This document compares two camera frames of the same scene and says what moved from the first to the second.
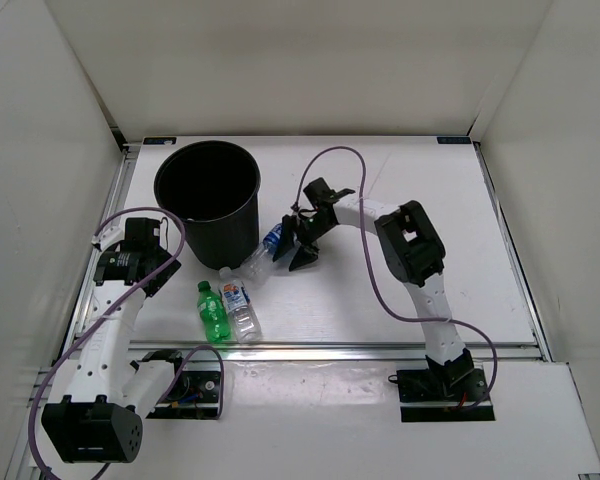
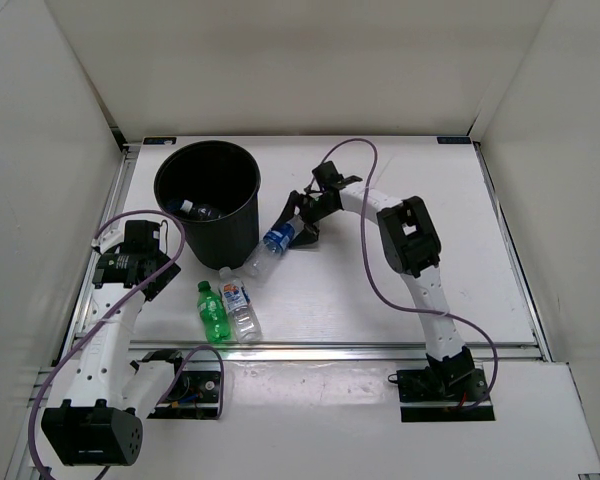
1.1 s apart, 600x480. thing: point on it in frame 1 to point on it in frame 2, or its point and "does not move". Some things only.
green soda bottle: (213, 313) does not move
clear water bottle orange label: (244, 321) does not move
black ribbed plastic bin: (213, 187) does not move
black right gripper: (308, 252) to (311, 231)
